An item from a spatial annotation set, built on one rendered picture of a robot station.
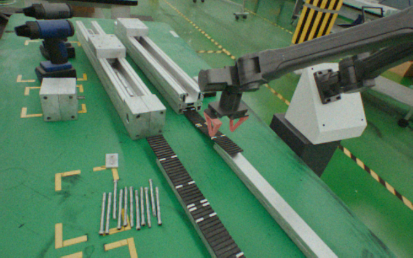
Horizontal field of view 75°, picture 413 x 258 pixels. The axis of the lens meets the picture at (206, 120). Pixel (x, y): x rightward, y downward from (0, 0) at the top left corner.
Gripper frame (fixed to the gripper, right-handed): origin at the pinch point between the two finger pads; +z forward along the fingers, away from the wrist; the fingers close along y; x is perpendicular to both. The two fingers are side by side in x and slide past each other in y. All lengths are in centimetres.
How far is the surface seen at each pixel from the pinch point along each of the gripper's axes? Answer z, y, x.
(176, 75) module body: -0.6, -4.3, -37.0
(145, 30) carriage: -5, -8, -77
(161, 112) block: -1.9, 14.1, -12.6
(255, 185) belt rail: 3.0, 2.5, 19.6
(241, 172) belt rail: 3.6, 2.3, 13.8
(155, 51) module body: -2, -5, -59
